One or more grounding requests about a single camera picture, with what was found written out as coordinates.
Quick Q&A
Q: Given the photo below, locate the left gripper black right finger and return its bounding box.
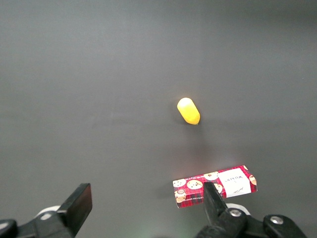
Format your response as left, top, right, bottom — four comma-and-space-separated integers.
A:
195, 182, 308, 238

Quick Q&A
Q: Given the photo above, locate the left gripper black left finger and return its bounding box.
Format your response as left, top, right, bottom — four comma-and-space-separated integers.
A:
0, 183, 93, 238

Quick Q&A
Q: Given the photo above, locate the red tartan cookie box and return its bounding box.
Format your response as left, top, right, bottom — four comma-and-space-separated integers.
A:
172, 165, 258, 209

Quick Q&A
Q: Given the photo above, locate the yellow lemon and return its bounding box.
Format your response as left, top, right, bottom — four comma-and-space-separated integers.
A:
176, 97, 201, 125

